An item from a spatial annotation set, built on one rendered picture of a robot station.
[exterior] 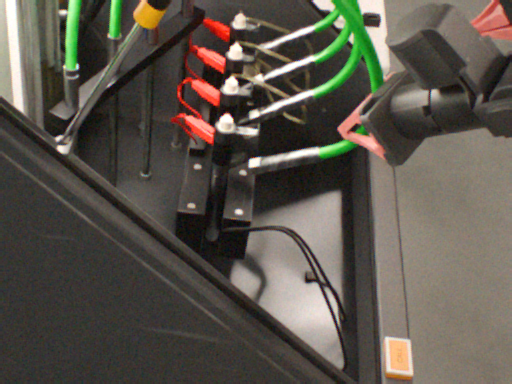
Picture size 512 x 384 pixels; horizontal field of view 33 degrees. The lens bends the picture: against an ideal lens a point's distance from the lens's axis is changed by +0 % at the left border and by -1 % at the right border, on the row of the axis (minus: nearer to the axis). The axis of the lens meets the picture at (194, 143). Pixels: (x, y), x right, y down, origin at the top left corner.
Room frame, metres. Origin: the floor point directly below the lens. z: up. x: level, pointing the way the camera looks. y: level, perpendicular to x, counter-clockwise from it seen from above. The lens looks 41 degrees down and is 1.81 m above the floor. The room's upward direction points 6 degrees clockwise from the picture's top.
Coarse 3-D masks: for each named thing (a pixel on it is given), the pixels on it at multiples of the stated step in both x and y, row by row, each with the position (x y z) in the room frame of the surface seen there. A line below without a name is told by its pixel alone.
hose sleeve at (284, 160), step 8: (288, 152) 0.76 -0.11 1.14; (296, 152) 0.76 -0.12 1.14; (304, 152) 0.75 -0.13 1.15; (312, 152) 0.75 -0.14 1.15; (264, 160) 0.77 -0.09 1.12; (272, 160) 0.76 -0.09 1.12; (280, 160) 0.76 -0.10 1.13; (288, 160) 0.75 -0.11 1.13; (296, 160) 0.75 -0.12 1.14; (304, 160) 0.75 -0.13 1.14; (312, 160) 0.74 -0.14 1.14; (320, 160) 0.74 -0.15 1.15; (264, 168) 0.76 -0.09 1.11; (272, 168) 0.76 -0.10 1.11; (280, 168) 0.76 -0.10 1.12
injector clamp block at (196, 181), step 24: (240, 96) 1.06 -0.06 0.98; (216, 120) 1.00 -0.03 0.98; (240, 144) 0.95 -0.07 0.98; (192, 168) 0.89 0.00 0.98; (240, 168) 0.90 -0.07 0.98; (192, 192) 0.84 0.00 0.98; (240, 192) 0.85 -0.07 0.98; (192, 216) 0.80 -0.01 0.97; (240, 216) 0.80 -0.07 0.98; (192, 240) 0.80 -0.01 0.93; (240, 240) 0.80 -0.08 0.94
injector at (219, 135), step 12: (216, 132) 0.84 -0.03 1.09; (228, 132) 0.84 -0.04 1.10; (216, 144) 0.84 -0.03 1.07; (228, 144) 0.84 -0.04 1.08; (216, 156) 0.84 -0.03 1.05; (228, 156) 0.84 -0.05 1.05; (240, 156) 0.85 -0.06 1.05; (216, 168) 0.84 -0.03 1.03; (228, 168) 0.84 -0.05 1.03; (216, 180) 0.84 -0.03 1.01; (216, 192) 0.84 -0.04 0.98; (216, 204) 0.84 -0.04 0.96; (216, 216) 0.84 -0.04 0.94; (216, 228) 0.84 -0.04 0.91
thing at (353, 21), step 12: (72, 0) 0.85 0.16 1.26; (336, 0) 0.75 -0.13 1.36; (72, 12) 0.85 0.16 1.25; (348, 12) 0.75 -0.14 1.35; (72, 24) 0.85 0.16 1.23; (348, 24) 0.75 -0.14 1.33; (360, 24) 0.74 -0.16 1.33; (72, 36) 0.85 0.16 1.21; (360, 36) 0.74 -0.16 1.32; (72, 48) 0.85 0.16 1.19; (372, 48) 0.74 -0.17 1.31; (72, 60) 0.85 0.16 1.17; (372, 60) 0.73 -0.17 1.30; (72, 72) 0.85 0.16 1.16; (372, 72) 0.73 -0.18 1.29; (372, 84) 0.73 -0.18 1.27; (360, 132) 0.73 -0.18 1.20; (336, 144) 0.74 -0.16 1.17; (348, 144) 0.73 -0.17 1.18; (324, 156) 0.74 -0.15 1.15
